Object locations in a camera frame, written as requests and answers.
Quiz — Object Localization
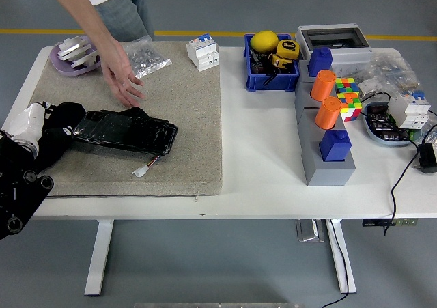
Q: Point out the clear bags of small parts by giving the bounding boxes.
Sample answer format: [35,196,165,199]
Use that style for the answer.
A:
[358,50,421,99]

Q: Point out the black adapter cable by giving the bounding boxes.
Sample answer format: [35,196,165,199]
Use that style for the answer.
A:
[360,92,424,237]

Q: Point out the purple plastic tray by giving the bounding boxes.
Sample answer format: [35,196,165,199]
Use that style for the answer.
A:
[49,36,103,76]

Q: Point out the person's right hand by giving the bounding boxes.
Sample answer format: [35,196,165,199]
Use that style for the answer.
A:
[98,40,146,109]

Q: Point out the light blue tray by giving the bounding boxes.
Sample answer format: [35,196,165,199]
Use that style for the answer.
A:
[361,101,424,148]

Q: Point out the metal floor plate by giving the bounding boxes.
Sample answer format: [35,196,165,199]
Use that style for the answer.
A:
[295,219,325,243]

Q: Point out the black floor cable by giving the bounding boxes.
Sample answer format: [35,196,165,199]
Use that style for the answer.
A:
[320,218,351,308]

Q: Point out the white plastic bracket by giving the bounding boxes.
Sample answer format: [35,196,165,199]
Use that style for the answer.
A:
[70,47,100,68]
[56,36,91,61]

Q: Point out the orange cylinder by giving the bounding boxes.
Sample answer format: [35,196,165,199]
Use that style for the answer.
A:
[314,96,343,130]
[309,70,337,102]

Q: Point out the black rag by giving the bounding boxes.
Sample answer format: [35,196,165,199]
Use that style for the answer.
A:
[33,102,87,172]

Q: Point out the yellow tape measure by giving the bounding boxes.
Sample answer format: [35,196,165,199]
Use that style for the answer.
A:
[269,53,292,70]
[275,39,300,60]

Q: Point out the black electronic modules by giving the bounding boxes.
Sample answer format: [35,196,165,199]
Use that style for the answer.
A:
[367,104,410,141]

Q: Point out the black power adapter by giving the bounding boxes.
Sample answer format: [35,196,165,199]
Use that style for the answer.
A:
[414,143,437,175]

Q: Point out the white connector with coloured wires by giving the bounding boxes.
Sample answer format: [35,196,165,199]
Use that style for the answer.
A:
[132,154,161,178]

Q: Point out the white table leg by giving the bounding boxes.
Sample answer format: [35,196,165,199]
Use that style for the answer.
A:
[326,218,358,294]
[84,219,115,296]

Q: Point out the yellow ball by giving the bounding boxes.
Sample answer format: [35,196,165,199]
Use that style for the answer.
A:
[249,30,279,53]

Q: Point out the grey electrical enclosure box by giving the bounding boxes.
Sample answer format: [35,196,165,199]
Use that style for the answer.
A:
[295,23,373,80]

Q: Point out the black glossy panel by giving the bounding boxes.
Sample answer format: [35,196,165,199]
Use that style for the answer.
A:
[70,106,178,156]

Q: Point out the white circuit breaker blue switches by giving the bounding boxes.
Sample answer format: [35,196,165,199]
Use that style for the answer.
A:
[185,33,220,72]
[389,91,432,130]

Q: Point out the grey block holder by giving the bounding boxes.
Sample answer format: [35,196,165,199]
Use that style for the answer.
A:
[294,60,356,187]

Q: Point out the blue plastic bin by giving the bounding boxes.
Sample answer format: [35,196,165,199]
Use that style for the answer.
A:
[243,33,301,92]

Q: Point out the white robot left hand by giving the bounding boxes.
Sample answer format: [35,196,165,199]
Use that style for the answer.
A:
[1,101,72,144]

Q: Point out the table control panel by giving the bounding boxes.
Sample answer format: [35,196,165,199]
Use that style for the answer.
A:
[362,218,418,227]

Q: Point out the dark tool in bin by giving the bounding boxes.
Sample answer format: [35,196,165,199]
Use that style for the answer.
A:
[249,47,274,76]

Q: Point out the clear bag of metal parts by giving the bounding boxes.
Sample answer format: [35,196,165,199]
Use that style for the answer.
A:
[121,34,173,81]

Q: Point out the blue block with knob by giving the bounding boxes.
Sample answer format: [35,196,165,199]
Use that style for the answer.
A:
[307,46,333,79]
[319,129,352,163]

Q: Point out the colourful puzzle cube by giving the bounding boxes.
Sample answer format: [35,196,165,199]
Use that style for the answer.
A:
[336,92,363,122]
[334,77,361,96]

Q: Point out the grey-brown mat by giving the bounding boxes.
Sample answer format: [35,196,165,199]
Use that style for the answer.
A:
[29,40,225,198]

